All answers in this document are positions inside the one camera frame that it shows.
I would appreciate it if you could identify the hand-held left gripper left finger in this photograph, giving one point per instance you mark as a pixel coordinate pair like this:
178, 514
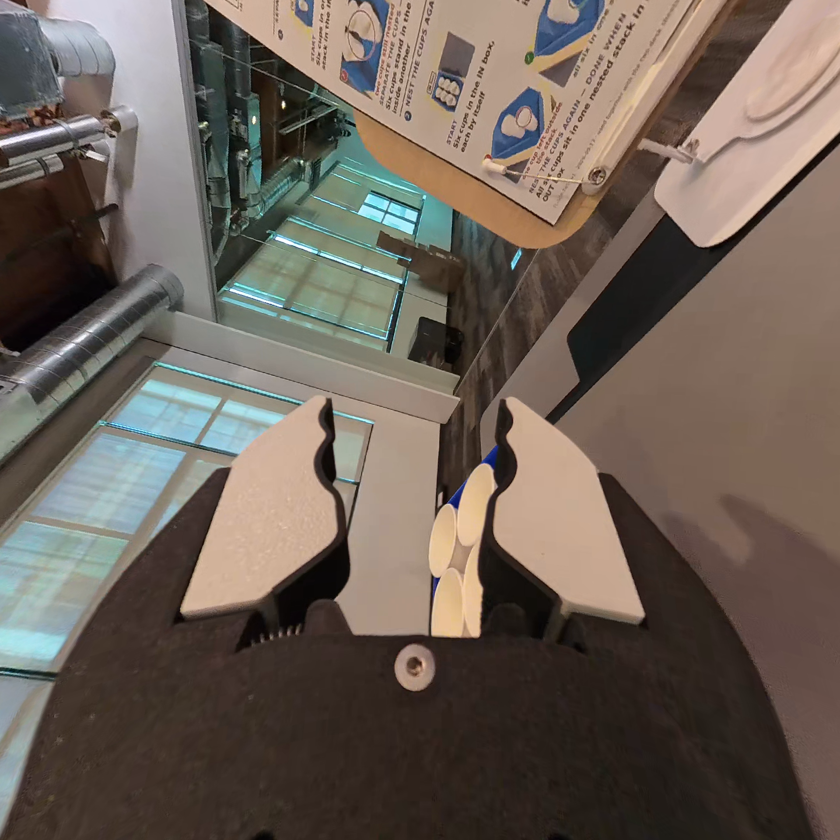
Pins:
269, 525

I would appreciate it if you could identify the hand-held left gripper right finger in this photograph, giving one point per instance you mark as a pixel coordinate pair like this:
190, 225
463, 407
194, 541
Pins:
564, 531

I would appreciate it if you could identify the white paper cup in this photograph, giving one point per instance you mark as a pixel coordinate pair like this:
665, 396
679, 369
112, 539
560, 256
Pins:
476, 505
448, 604
474, 584
443, 537

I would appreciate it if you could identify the blue plastic bin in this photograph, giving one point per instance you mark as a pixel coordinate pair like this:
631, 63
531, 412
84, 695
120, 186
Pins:
491, 458

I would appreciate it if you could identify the black flat plate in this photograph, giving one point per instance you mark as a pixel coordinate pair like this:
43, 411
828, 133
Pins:
623, 315

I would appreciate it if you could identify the small black cabinet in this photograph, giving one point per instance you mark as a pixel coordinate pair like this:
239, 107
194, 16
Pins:
436, 344

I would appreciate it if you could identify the brown cardboard boxes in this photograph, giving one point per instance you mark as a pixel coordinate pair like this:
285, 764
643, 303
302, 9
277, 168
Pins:
426, 259

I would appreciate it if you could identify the instruction sheet on stand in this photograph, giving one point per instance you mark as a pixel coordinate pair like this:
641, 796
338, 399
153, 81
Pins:
656, 79

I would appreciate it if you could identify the printed document sheet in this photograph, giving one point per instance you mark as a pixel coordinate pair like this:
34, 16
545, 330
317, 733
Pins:
459, 79

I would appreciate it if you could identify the silver ventilation duct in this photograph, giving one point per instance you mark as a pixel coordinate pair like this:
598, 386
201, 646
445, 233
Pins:
85, 348
72, 52

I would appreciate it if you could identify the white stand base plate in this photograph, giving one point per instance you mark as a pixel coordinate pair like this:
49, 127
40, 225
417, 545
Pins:
735, 144

